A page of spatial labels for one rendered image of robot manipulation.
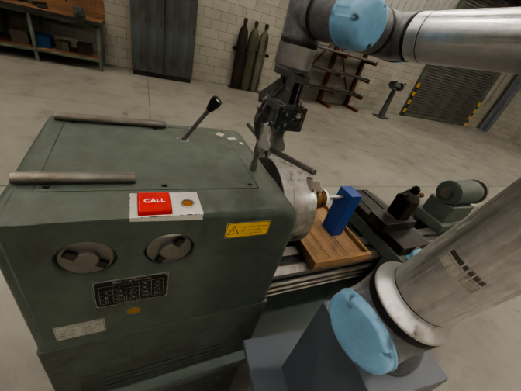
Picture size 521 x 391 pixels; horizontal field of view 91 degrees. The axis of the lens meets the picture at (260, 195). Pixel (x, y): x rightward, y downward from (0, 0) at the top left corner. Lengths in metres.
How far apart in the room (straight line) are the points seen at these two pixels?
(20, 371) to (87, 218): 1.39
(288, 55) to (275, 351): 0.84
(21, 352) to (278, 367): 1.35
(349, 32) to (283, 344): 0.88
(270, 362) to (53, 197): 0.74
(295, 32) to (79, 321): 0.75
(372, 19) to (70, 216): 0.57
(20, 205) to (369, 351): 0.58
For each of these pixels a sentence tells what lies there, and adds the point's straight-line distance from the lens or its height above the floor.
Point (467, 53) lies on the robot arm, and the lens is 0.50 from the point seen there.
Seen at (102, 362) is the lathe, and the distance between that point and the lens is 0.94.
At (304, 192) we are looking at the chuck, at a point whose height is 1.19.
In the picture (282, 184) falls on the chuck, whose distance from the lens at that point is 0.80.
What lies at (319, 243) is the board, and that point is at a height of 0.88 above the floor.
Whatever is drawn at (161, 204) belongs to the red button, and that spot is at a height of 1.27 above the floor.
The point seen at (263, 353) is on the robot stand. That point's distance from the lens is 0.96.
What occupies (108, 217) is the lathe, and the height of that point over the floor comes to 1.26.
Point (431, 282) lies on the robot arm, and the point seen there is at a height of 1.40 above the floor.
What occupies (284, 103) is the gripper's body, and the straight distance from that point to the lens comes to 0.56.
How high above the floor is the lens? 1.60
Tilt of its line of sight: 33 degrees down
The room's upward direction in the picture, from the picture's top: 16 degrees clockwise
